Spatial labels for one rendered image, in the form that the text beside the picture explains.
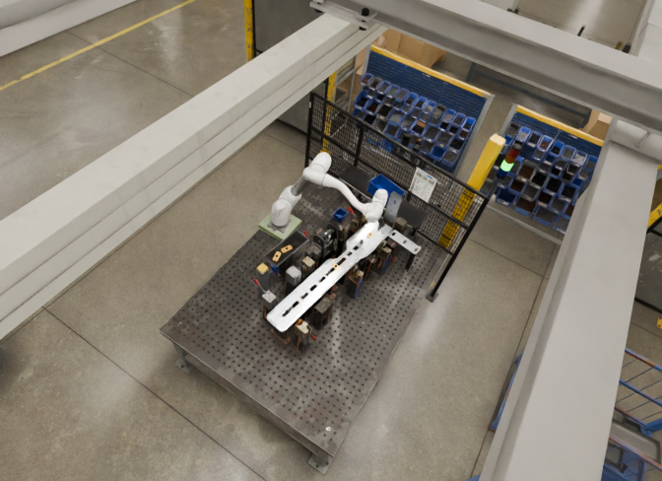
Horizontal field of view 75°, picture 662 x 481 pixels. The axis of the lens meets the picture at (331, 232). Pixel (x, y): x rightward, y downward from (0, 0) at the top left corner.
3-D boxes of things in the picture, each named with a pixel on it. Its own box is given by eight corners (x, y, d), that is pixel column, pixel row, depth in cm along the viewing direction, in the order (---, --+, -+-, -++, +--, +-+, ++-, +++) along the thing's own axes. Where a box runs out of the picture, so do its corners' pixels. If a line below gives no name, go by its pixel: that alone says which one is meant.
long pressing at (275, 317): (285, 336, 310) (285, 335, 309) (263, 316, 318) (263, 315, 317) (394, 230, 382) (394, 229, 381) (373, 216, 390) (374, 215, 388)
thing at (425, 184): (428, 204, 384) (438, 179, 360) (407, 190, 392) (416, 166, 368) (429, 202, 385) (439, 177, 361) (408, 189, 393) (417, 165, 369)
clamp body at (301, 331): (303, 357, 332) (306, 337, 303) (290, 345, 337) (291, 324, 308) (312, 348, 337) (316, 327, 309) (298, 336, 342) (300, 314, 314)
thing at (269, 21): (331, 152, 585) (353, -1, 428) (326, 158, 577) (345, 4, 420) (253, 112, 620) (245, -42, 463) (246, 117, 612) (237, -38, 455)
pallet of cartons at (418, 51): (412, 88, 702) (430, 24, 619) (370, 68, 725) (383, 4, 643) (443, 59, 768) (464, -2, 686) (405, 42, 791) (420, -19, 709)
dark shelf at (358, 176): (414, 230, 383) (415, 228, 380) (337, 177, 413) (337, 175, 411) (427, 216, 394) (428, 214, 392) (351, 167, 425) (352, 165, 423)
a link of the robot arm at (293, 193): (274, 203, 402) (283, 188, 415) (288, 214, 405) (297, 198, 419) (313, 160, 343) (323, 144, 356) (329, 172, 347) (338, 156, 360)
